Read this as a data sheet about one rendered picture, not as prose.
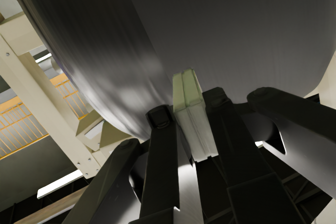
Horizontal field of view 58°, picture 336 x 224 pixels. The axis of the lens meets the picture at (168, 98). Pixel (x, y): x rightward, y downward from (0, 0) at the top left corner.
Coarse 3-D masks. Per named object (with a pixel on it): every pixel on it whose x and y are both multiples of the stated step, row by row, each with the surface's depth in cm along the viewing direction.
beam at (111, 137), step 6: (102, 126) 103; (108, 126) 101; (102, 132) 99; (108, 132) 98; (114, 132) 97; (120, 132) 95; (102, 138) 97; (108, 138) 95; (114, 138) 94; (120, 138) 93; (126, 138) 92; (138, 138) 92; (102, 144) 94; (108, 144) 93; (114, 144) 93; (102, 150) 94; (108, 150) 94; (108, 156) 95
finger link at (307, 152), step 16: (256, 96) 12; (272, 96) 12; (288, 96) 11; (272, 112) 11; (288, 112) 10; (304, 112) 10; (320, 112) 9; (288, 128) 10; (304, 128) 9; (320, 128) 9; (272, 144) 12; (288, 144) 11; (304, 144) 10; (320, 144) 9; (288, 160) 11; (304, 160) 10; (320, 160) 9; (304, 176) 11; (320, 176) 9
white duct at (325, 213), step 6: (330, 204) 135; (324, 210) 137; (330, 210) 133; (318, 216) 140; (324, 216) 136; (330, 216) 133; (312, 222) 143; (318, 222) 138; (324, 222) 135; (330, 222) 133
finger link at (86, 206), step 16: (128, 144) 13; (112, 160) 12; (128, 160) 12; (96, 176) 12; (112, 176) 11; (128, 176) 12; (96, 192) 11; (112, 192) 11; (128, 192) 11; (80, 208) 10; (96, 208) 10; (112, 208) 10; (128, 208) 11
